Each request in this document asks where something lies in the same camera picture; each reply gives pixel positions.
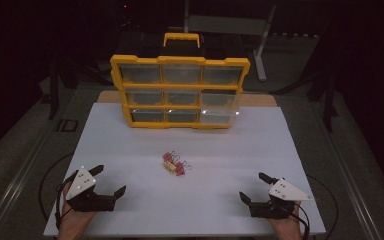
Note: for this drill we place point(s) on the grey metal stand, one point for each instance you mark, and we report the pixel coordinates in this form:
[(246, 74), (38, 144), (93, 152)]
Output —
[(226, 24)]

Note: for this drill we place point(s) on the yellow black organizer cabinet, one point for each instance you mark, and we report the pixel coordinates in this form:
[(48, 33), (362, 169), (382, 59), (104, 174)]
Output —
[(180, 60)]

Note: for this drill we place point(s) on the white table board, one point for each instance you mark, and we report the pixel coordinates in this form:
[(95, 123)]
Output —
[(213, 206)]

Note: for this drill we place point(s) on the person's left hand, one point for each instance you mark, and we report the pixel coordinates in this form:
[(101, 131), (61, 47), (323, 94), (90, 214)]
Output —
[(75, 225)]

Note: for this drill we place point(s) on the clear plastic drawer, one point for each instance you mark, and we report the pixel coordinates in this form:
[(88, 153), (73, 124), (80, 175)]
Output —
[(219, 117)]

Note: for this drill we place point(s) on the black stand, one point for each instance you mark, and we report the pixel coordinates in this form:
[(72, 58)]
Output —
[(328, 106), (54, 100)]

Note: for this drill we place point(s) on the person's right hand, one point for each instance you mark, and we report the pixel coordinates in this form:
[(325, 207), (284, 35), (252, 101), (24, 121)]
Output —
[(288, 228)]

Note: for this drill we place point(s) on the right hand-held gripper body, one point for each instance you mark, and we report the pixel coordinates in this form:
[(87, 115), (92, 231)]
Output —
[(273, 208)]

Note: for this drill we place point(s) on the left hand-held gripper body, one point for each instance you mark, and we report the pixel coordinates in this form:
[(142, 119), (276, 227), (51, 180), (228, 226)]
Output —
[(81, 186)]

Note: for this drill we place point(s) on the set of closed clear drawers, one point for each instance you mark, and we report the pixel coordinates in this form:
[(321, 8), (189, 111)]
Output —
[(140, 74)]

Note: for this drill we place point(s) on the yellow binder clip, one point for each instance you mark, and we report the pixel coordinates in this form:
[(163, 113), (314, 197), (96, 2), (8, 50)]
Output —
[(170, 167)]

